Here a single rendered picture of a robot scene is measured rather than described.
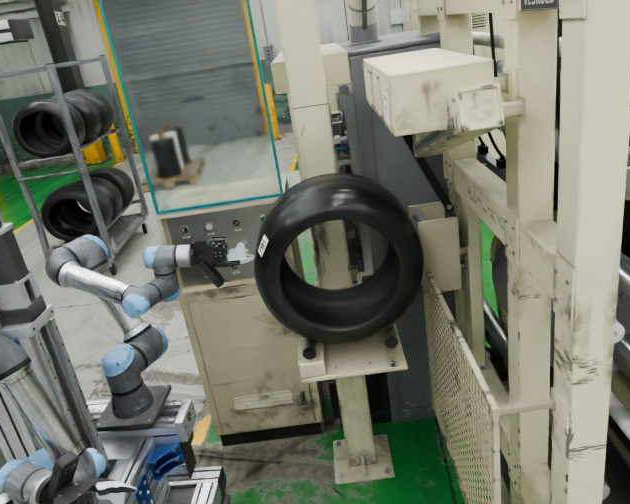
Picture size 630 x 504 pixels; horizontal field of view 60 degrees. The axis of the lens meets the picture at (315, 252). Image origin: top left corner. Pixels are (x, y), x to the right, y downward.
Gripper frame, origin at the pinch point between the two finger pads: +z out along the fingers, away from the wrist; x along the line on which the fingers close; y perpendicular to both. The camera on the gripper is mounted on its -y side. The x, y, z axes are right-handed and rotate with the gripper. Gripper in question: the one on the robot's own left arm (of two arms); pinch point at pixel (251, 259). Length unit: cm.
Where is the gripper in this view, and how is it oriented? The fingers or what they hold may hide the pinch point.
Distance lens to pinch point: 185.3
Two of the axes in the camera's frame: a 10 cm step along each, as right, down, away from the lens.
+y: -0.4, -9.2, -3.8
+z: 10.0, -0.4, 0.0
